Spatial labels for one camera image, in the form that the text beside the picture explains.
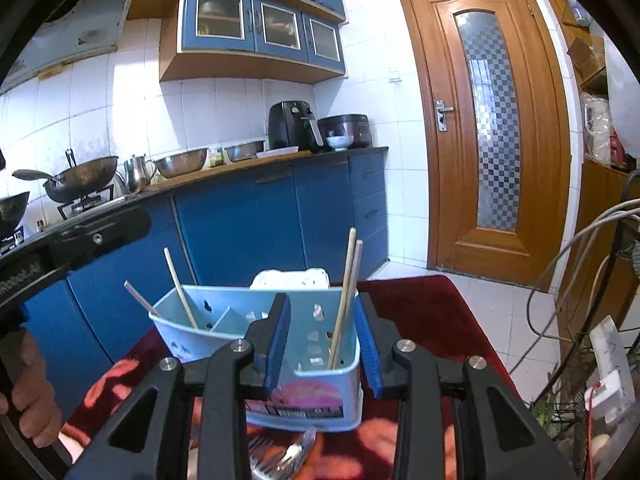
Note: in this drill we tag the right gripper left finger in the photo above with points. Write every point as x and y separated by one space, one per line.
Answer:
267 338

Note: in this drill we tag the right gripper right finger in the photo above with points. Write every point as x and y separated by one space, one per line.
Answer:
378 338

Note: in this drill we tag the person's left hand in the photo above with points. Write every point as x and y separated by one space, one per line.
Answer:
33 396

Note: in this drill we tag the red floral blanket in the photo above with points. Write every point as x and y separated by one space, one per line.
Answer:
428 310

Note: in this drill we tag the white cloth behind box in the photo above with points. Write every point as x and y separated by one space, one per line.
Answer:
314 279

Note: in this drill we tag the light blue utensil box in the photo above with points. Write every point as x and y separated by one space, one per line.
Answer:
309 393

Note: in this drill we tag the wooden chopstick tall rear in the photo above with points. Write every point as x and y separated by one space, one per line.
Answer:
351 287

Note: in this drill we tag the black wok on stove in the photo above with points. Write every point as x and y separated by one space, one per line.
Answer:
75 182

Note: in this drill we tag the wooden chopstick leaning left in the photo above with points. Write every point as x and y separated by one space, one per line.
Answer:
179 289

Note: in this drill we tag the steel fork near box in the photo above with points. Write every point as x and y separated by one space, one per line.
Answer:
269 462

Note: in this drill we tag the short chopstick far left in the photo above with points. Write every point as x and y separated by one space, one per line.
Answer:
140 299

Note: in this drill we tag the steel kettle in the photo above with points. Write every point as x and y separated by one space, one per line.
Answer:
136 174

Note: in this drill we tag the steel mixing bowl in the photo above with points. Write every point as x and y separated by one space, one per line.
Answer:
179 164

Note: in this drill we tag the white ceramic bowl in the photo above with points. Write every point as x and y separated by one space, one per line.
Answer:
339 143

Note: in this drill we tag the dark rice cooker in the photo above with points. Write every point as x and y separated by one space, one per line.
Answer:
355 125

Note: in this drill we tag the black air fryer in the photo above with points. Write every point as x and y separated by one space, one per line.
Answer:
291 124

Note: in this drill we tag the white power strip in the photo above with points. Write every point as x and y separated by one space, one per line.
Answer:
612 395

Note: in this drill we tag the wooden door with glass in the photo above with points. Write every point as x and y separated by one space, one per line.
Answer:
497 137

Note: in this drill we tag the white range hood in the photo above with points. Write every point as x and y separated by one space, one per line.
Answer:
77 29

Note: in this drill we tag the blue upper wall cabinet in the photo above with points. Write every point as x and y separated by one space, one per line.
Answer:
256 39

